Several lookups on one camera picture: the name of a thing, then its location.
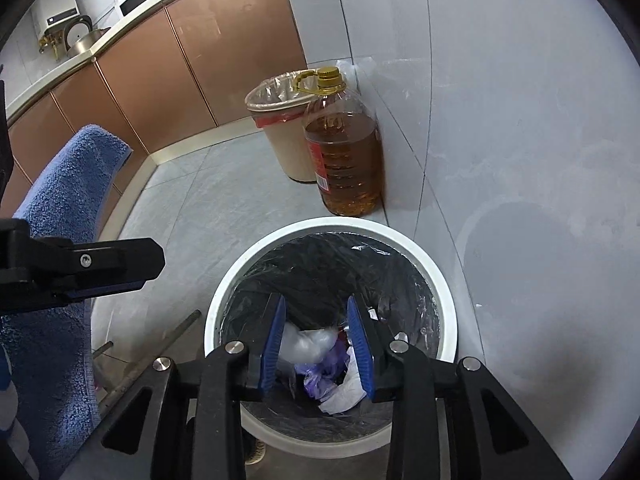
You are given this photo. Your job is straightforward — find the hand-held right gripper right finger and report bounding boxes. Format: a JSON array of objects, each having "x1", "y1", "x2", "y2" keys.
[{"x1": 346, "y1": 294, "x2": 576, "y2": 480}]

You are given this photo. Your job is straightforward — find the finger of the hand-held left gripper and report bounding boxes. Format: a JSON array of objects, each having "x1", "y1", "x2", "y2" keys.
[
  {"x1": 0, "y1": 218, "x2": 166, "y2": 314},
  {"x1": 0, "y1": 65, "x2": 12, "y2": 206}
]

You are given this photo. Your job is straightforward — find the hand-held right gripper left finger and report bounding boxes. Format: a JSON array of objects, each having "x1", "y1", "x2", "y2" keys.
[{"x1": 60, "y1": 294, "x2": 287, "y2": 480}]

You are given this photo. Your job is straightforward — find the clear plastic bag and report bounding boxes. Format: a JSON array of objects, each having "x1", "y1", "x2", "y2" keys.
[{"x1": 277, "y1": 322, "x2": 336, "y2": 373}]

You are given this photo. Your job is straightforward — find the white tissue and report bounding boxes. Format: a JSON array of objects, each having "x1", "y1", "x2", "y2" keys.
[{"x1": 320, "y1": 345, "x2": 368, "y2": 415}]

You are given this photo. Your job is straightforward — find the purple wrapper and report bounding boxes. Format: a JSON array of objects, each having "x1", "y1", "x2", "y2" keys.
[{"x1": 295, "y1": 340, "x2": 351, "y2": 401}]

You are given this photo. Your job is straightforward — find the black bin liner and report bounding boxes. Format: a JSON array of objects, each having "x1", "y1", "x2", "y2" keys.
[{"x1": 220, "y1": 232, "x2": 441, "y2": 431}]

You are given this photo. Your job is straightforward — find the white trash bin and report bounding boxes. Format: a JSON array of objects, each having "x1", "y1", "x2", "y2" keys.
[{"x1": 204, "y1": 216, "x2": 458, "y2": 458}]

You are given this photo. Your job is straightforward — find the beige trash bin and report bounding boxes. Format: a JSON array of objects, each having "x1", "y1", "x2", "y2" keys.
[{"x1": 245, "y1": 70, "x2": 321, "y2": 183}]

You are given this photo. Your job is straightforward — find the blue towel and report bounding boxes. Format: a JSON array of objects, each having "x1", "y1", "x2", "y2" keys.
[{"x1": 0, "y1": 125, "x2": 133, "y2": 480}]

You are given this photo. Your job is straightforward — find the brass gas pipes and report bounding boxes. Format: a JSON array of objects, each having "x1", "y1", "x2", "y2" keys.
[{"x1": 37, "y1": 30, "x2": 68, "y2": 56}]

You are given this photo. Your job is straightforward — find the steel pot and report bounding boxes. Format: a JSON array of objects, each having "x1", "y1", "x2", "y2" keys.
[{"x1": 67, "y1": 27, "x2": 111, "y2": 57}]

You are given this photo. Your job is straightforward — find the white water heater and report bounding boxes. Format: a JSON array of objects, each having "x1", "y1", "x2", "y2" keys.
[{"x1": 32, "y1": 0, "x2": 81, "y2": 28}]

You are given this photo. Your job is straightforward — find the cooking oil bottle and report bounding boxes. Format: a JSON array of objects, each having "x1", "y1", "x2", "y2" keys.
[{"x1": 294, "y1": 66, "x2": 385, "y2": 218}]

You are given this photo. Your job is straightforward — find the brown kitchen cabinet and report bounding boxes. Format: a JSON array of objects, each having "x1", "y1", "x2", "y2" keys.
[{"x1": 0, "y1": 0, "x2": 308, "y2": 226}]

